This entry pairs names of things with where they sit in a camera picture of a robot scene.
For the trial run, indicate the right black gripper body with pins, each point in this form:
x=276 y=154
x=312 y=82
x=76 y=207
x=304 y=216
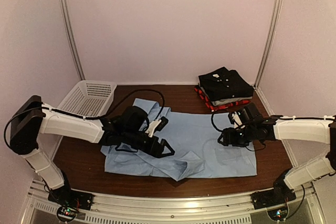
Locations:
x=241 y=139

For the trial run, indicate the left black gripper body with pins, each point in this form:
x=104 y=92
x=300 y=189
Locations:
x=130 y=139

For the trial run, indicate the light blue long sleeve shirt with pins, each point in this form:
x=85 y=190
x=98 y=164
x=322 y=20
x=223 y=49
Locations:
x=197 y=151

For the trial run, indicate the red plaid shirt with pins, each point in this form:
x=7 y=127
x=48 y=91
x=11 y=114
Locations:
x=222 y=105

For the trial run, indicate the grey shirt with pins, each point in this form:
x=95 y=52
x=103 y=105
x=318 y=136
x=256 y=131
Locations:
x=229 y=100

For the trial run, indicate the white plastic laundry basket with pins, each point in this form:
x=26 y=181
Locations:
x=89 y=98

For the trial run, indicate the black shirt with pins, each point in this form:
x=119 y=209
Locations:
x=223 y=84

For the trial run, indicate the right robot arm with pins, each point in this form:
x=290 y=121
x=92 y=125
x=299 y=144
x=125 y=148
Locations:
x=279 y=128

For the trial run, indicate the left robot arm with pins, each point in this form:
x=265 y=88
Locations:
x=132 y=128

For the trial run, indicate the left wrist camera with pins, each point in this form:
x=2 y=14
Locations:
x=156 y=125

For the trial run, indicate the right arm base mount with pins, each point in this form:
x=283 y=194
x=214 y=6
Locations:
x=276 y=203

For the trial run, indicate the front aluminium rail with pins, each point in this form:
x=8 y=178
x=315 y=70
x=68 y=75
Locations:
x=234 y=208

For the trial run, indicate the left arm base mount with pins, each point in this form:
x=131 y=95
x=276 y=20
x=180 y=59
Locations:
x=71 y=204

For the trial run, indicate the right aluminium frame post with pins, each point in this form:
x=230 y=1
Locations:
x=276 y=10

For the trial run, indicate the aluminium frame post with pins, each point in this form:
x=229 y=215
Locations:
x=276 y=10
x=71 y=39

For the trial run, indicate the left aluminium frame post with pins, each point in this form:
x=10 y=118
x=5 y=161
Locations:
x=71 y=39

